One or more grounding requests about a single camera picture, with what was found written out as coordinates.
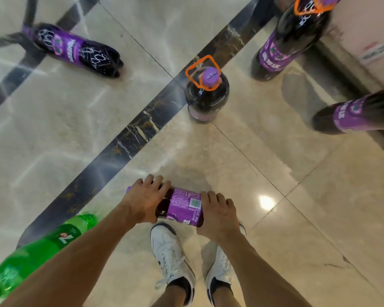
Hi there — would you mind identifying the person's left white shoe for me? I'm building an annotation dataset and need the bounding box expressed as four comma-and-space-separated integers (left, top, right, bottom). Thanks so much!
150, 223, 196, 307

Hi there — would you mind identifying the person's left hand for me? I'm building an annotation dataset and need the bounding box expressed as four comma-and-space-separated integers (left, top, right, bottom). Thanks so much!
120, 174, 172, 225

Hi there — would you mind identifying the dark metal display table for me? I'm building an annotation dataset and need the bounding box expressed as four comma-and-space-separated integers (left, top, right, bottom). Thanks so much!
313, 0, 384, 151

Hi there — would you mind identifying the person's right forearm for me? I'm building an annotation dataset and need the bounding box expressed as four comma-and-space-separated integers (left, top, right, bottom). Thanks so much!
216, 230, 311, 307

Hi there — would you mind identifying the pink white carton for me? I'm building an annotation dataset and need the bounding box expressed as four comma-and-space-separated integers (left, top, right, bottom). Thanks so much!
326, 0, 384, 88

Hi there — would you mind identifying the person's right white shoe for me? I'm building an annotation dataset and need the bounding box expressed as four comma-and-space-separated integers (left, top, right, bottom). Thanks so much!
204, 224, 247, 307

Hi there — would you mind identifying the person's left leg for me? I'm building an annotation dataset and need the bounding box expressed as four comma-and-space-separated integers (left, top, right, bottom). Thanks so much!
150, 284, 187, 307

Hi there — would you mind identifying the person's leg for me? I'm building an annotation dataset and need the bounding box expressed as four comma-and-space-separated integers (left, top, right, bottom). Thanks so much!
212, 286, 243, 307
150, 284, 187, 307

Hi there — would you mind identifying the person's right leg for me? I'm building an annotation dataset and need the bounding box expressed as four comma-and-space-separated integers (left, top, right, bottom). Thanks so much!
212, 286, 243, 307

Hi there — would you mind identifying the group of purple bottles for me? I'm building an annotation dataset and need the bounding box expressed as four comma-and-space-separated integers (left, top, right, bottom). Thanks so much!
20, 0, 384, 135

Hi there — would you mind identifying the green soda bottle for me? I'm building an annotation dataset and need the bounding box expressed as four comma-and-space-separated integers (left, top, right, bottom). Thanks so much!
0, 214, 98, 305

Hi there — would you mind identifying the person's right hand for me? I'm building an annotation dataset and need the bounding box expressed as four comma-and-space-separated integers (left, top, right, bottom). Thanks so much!
197, 191, 241, 243

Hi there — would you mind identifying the person's white shoe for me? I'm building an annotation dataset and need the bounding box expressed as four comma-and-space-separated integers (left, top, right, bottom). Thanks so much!
150, 223, 196, 307
204, 224, 247, 307

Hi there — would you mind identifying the person's left forearm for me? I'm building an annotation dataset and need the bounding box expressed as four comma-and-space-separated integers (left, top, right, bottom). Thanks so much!
0, 207, 137, 307

